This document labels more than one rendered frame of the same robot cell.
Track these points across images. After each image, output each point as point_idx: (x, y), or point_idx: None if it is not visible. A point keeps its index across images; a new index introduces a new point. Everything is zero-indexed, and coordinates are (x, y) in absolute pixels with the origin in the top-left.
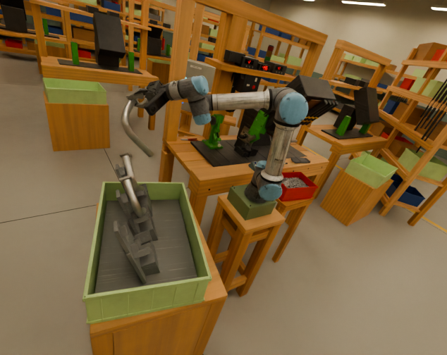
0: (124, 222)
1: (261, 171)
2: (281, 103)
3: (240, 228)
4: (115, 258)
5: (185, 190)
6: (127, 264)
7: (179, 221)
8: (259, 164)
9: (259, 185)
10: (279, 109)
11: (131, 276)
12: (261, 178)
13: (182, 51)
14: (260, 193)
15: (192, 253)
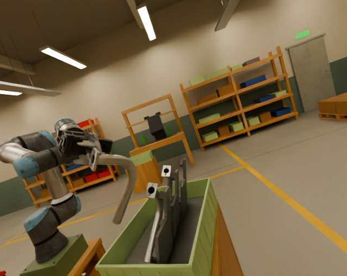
0: (185, 248)
1: (62, 200)
2: (48, 136)
3: (98, 246)
4: (199, 216)
5: (107, 250)
6: (192, 213)
7: (138, 247)
8: (42, 214)
9: (73, 207)
10: (51, 140)
11: (191, 207)
12: (70, 199)
13: None
14: (81, 204)
15: (150, 220)
